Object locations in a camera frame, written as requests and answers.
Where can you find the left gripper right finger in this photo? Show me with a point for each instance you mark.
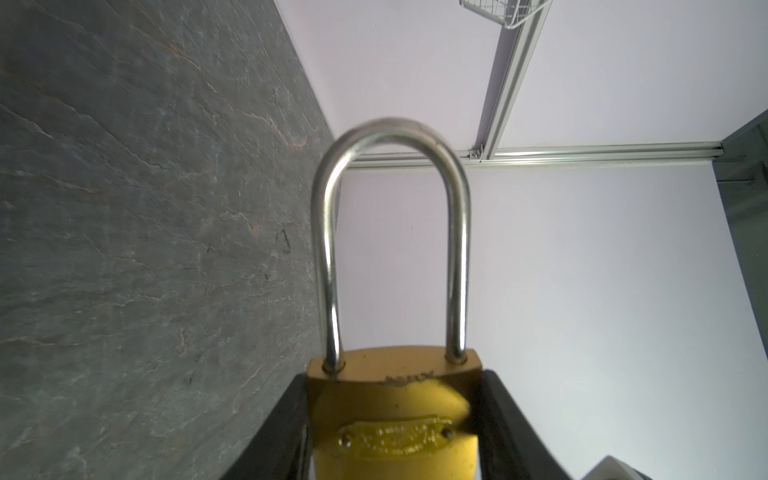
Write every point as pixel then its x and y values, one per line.
pixel 509 448

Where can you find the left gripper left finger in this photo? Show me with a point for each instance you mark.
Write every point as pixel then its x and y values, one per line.
pixel 281 449

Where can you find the aluminium frame profiles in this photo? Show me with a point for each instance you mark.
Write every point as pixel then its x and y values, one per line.
pixel 490 153

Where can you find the brass padlock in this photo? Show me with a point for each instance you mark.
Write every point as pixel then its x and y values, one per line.
pixel 393 412

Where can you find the white wire shelf basket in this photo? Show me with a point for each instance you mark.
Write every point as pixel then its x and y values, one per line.
pixel 509 14

